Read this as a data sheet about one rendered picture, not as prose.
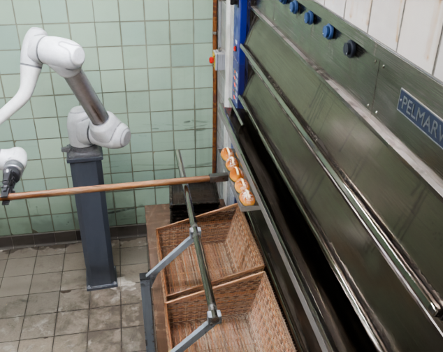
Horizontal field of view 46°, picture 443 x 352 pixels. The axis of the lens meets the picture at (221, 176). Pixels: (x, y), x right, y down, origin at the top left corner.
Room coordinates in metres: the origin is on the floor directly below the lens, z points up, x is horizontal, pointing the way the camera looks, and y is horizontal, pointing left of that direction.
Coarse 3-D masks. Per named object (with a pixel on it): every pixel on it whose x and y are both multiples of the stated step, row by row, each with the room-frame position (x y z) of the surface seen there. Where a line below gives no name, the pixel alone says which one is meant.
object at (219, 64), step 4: (212, 52) 3.11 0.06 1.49; (216, 52) 3.06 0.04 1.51; (220, 52) 3.06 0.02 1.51; (224, 52) 3.06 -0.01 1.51; (212, 56) 3.11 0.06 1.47; (216, 56) 3.02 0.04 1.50; (220, 56) 3.03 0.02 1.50; (224, 56) 3.03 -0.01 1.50; (216, 60) 3.02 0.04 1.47; (220, 60) 3.03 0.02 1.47; (224, 60) 3.03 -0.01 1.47; (212, 64) 3.11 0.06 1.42; (216, 64) 3.02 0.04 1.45; (220, 64) 3.03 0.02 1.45; (224, 64) 3.03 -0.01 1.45; (216, 68) 3.02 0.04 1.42; (220, 68) 3.03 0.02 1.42; (224, 68) 3.03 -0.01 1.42
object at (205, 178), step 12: (156, 180) 2.06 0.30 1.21; (168, 180) 2.07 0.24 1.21; (180, 180) 2.07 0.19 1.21; (192, 180) 2.08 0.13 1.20; (204, 180) 2.09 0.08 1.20; (24, 192) 1.95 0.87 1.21; (36, 192) 1.95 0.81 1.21; (48, 192) 1.96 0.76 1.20; (60, 192) 1.97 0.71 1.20; (72, 192) 1.97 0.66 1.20; (84, 192) 1.99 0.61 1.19
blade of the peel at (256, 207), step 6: (234, 150) 2.41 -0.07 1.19; (234, 156) 2.36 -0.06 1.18; (222, 162) 2.26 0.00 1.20; (240, 168) 2.23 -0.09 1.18; (228, 174) 2.18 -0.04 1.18; (228, 180) 2.11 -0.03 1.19; (234, 186) 2.06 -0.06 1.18; (234, 192) 1.99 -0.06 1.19; (252, 192) 2.02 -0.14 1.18; (240, 204) 1.88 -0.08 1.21; (258, 204) 1.92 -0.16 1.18; (240, 210) 1.87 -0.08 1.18; (246, 210) 1.87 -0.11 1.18; (252, 210) 1.87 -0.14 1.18
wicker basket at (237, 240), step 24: (216, 216) 2.41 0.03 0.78; (240, 216) 2.35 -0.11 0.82; (168, 240) 2.35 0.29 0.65; (216, 240) 2.41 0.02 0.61; (240, 240) 2.23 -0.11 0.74; (168, 264) 2.22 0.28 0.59; (192, 264) 2.22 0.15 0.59; (216, 264) 2.22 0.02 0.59; (240, 264) 2.13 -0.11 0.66; (264, 264) 1.91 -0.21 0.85; (168, 288) 2.02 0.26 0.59; (192, 288) 1.84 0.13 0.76
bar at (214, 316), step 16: (176, 160) 2.35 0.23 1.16; (192, 208) 1.89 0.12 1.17; (192, 224) 1.77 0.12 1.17; (192, 240) 1.73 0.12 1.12; (176, 256) 1.72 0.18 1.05; (208, 272) 1.48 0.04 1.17; (144, 288) 1.68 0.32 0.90; (208, 288) 1.38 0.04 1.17; (144, 304) 1.68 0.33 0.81; (208, 304) 1.32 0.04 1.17; (144, 320) 1.68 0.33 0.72; (208, 320) 1.25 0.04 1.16; (192, 336) 1.25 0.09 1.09
